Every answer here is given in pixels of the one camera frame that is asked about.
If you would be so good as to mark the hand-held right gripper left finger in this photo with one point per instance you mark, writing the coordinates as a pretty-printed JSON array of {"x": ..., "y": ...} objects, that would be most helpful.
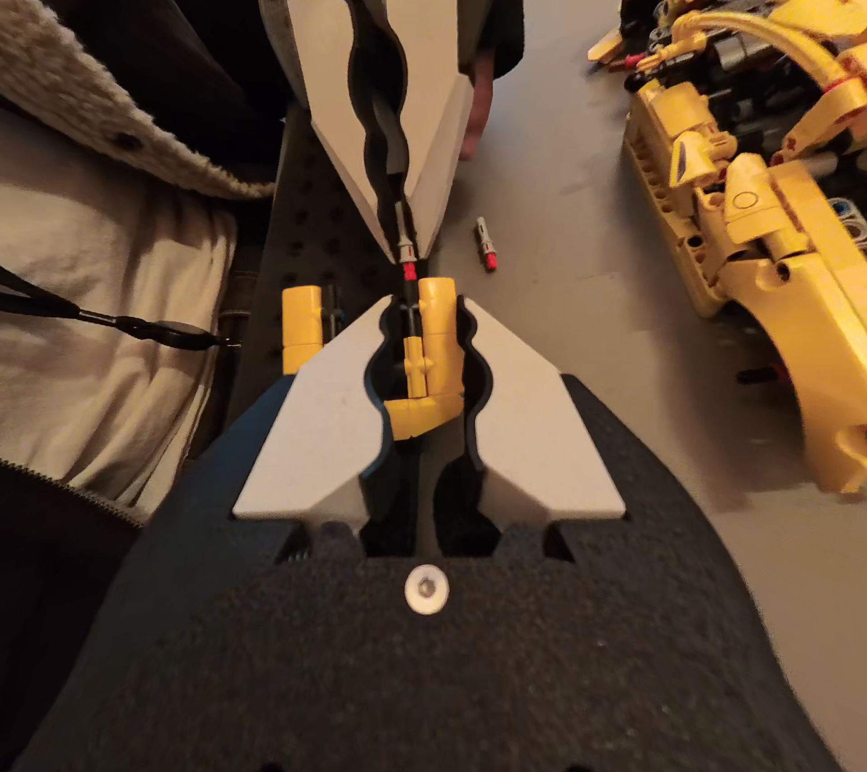
[{"x": 311, "y": 447}]

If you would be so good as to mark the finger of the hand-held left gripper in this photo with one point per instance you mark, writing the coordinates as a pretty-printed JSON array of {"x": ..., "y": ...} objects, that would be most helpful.
[
  {"x": 433, "y": 74},
  {"x": 332, "y": 95}
]

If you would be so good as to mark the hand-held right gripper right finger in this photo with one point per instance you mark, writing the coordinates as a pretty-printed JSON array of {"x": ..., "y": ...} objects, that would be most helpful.
[{"x": 542, "y": 447}]

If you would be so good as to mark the person's white shirt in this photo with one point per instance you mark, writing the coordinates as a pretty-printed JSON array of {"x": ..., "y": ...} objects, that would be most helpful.
[{"x": 101, "y": 244}]

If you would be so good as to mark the person's left hand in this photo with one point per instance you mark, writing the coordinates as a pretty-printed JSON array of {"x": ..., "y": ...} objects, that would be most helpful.
[{"x": 477, "y": 115}]

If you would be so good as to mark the dark perforated foam pad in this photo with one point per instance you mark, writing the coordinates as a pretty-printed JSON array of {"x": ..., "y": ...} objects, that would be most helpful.
[{"x": 318, "y": 230}]

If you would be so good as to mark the yellow black brick subassembly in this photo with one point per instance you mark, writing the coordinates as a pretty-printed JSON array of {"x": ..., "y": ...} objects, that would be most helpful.
[{"x": 437, "y": 325}]

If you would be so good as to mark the yellow toy brick car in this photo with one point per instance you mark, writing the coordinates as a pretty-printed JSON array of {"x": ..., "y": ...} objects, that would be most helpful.
[{"x": 779, "y": 284}]

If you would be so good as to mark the small grey brick pin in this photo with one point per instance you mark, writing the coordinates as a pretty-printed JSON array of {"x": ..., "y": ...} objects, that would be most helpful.
[
  {"x": 405, "y": 237},
  {"x": 482, "y": 231}
]

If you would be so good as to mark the grey desk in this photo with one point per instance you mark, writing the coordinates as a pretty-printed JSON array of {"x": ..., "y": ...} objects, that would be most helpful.
[{"x": 576, "y": 210}]

